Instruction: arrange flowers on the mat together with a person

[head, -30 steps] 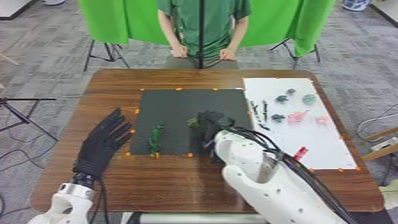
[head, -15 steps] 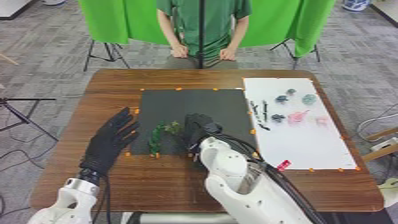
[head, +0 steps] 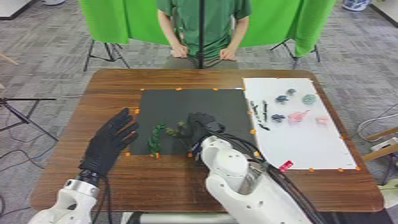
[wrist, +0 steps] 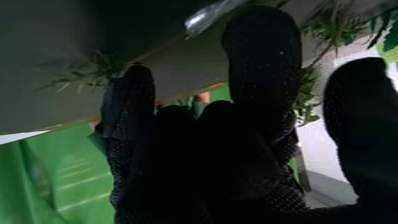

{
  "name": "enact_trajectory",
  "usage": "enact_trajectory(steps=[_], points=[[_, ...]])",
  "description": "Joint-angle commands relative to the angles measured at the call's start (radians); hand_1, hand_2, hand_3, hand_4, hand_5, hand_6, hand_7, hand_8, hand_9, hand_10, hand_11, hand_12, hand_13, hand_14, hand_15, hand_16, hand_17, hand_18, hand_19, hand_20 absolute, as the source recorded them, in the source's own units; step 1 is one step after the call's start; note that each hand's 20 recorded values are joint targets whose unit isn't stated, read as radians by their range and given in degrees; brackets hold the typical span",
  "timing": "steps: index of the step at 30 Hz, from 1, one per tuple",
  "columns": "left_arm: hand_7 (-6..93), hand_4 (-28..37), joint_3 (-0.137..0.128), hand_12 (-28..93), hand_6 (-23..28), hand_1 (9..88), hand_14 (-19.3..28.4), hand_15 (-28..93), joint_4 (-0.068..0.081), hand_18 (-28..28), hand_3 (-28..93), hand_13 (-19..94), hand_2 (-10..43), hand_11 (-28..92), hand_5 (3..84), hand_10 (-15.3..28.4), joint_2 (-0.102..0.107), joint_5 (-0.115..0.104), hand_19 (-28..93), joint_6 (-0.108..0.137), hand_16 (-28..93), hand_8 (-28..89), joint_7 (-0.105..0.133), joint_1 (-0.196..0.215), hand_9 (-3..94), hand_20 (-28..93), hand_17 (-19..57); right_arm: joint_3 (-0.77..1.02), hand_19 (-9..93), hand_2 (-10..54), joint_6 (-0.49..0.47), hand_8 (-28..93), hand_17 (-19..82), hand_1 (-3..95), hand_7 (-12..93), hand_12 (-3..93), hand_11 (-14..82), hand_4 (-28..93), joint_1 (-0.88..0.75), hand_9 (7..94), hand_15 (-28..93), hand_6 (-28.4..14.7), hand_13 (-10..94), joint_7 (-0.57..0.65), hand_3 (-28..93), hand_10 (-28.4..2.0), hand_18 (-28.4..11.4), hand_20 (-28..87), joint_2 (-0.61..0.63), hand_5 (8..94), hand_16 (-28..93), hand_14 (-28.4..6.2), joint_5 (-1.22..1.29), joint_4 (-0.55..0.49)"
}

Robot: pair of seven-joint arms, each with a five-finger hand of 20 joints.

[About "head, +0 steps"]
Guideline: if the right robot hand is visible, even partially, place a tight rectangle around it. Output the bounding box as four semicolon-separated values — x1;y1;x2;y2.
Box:
177;112;228;143

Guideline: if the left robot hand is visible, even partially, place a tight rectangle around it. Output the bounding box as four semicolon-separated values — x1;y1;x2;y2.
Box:
79;107;143;178

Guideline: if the green sprig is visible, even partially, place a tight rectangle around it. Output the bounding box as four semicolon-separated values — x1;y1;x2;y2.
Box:
164;121;196;151
260;99;271;122
248;100;262;118

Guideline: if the dark mat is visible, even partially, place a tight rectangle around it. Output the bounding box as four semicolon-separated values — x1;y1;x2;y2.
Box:
129;88;260;158

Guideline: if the person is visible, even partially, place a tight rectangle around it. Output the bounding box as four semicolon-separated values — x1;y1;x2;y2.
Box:
155;0;255;63

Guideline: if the pink flower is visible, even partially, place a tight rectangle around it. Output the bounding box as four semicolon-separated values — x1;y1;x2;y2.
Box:
287;109;314;125

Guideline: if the white sheet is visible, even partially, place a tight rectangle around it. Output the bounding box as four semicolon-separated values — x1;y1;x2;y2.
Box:
242;77;361;171

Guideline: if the teal flower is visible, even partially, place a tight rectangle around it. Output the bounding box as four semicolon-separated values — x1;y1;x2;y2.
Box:
301;93;321;105

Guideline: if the black tripod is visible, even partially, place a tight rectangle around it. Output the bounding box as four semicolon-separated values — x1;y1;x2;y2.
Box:
0;96;63;143

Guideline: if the black cloth stand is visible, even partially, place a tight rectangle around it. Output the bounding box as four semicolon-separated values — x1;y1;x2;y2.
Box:
83;39;134;73
269;37;324;71

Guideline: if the black pole stand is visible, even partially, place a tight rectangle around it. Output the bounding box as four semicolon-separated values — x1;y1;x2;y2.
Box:
189;0;223;70

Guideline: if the black cable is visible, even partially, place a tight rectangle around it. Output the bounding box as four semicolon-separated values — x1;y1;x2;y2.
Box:
100;176;116;224

